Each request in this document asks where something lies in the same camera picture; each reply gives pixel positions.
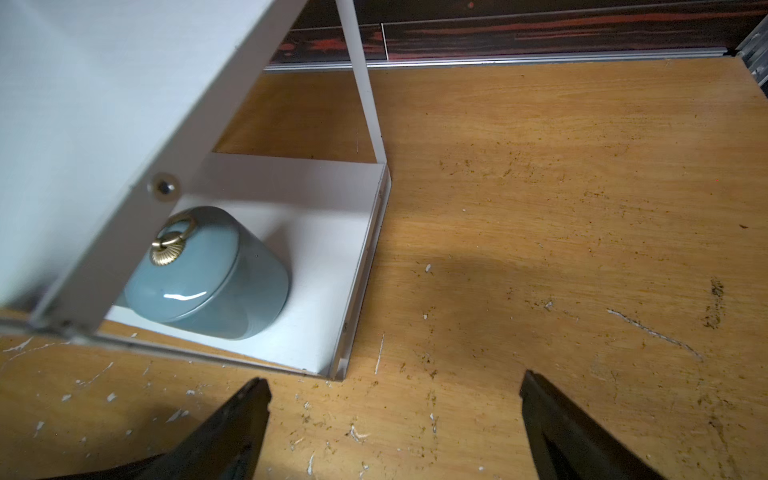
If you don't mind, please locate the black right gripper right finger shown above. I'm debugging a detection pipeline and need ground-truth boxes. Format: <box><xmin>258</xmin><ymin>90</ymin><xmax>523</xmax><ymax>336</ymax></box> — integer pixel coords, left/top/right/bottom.
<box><xmin>520</xmin><ymin>370</ymin><xmax>662</xmax><ymax>479</ymax></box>

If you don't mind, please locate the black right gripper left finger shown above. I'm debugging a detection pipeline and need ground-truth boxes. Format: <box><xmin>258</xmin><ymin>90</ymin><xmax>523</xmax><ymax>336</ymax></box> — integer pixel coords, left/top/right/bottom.
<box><xmin>70</xmin><ymin>378</ymin><xmax>272</xmax><ymax>479</ymax></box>

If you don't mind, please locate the teal tea canister right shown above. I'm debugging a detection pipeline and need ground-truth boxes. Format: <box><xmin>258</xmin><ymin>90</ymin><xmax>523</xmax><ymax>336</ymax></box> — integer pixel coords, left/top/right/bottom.
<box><xmin>122</xmin><ymin>206</ymin><xmax>290</xmax><ymax>340</ymax></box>

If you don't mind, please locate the white two-tier metal shelf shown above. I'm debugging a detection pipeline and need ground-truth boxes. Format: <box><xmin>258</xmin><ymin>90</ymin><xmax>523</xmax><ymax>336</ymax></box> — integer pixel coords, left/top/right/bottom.
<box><xmin>1</xmin><ymin>1</ymin><xmax>391</xmax><ymax>381</ymax></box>

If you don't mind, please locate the aluminium right corner post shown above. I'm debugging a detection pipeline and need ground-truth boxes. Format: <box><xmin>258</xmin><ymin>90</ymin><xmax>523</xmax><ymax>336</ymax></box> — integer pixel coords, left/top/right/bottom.
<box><xmin>736</xmin><ymin>16</ymin><xmax>768</xmax><ymax>94</ymax></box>

